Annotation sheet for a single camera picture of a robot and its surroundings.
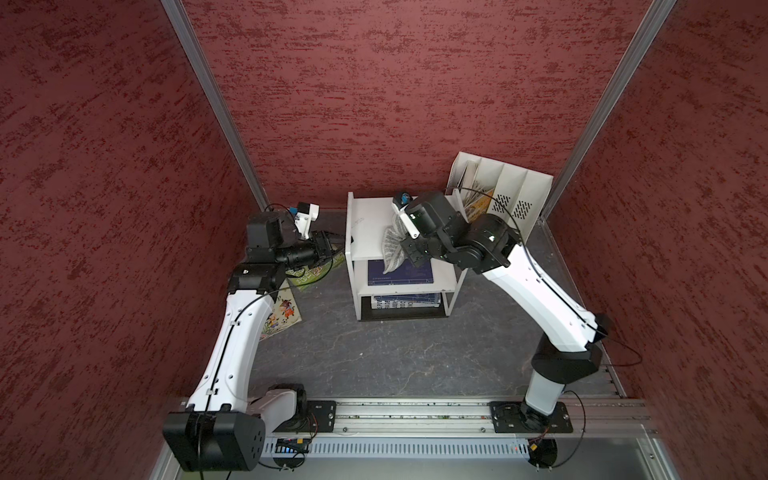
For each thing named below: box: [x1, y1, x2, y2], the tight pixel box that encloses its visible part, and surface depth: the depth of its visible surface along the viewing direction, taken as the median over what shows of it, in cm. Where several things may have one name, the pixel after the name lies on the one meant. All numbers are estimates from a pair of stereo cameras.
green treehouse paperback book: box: [285, 252, 345, 291], surface depth 99 cm
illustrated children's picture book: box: [260, 278, 302, 341], surface depth 93 cm
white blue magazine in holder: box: [460, 159, 480, 188], surface depth 102 cm
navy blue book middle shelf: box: [368, 258, 434, 286], surface depth 81 cm
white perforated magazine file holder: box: [447, 151, 554, 241], surface depth 103 cm
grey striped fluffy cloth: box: [382, 212, 408, 274], surface depth 65 cm
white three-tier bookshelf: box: [345, 192, 468, 321], surface depth 81 cm
